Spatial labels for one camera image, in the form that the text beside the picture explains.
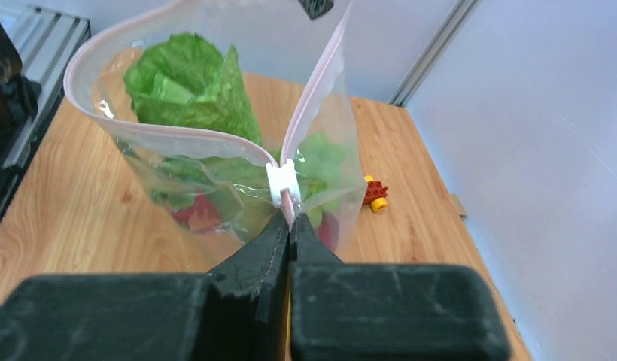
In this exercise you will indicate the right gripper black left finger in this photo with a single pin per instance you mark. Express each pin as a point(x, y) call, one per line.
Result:
point(235, 311)

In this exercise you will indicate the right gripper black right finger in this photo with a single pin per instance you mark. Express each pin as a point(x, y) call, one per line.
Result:
point(387, 311)

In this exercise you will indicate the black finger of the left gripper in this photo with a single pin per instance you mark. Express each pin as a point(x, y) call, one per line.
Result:
point(316, 8)

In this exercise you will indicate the red chili pepper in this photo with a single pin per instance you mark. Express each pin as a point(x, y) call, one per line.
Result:
point(201, 216)

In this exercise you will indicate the clear zip top bag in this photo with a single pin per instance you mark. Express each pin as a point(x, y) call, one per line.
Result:
point(293, 70)

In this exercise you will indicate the green napa cabbage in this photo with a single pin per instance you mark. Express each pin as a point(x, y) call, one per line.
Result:
point(187, 82)

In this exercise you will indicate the green grapes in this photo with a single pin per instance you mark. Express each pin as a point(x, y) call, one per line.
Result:
point(318, 162)

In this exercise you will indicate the colourful toy car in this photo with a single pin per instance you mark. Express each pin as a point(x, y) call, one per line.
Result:
point(375, 195)

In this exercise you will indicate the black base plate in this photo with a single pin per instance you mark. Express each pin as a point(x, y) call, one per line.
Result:
point(35, 46)

